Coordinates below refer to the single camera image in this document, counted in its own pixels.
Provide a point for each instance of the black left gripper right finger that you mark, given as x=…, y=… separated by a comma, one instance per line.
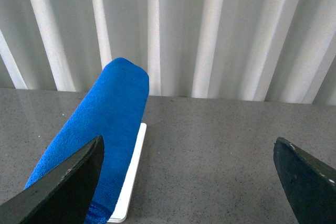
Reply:
x=309, y=184

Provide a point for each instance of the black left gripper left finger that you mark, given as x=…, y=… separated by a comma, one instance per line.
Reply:
x=64, y=194

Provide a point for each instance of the white curtain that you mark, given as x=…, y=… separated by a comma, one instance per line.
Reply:
x=252, y=50

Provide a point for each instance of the blue microfiber cloth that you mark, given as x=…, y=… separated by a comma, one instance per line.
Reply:
x=113, y=109

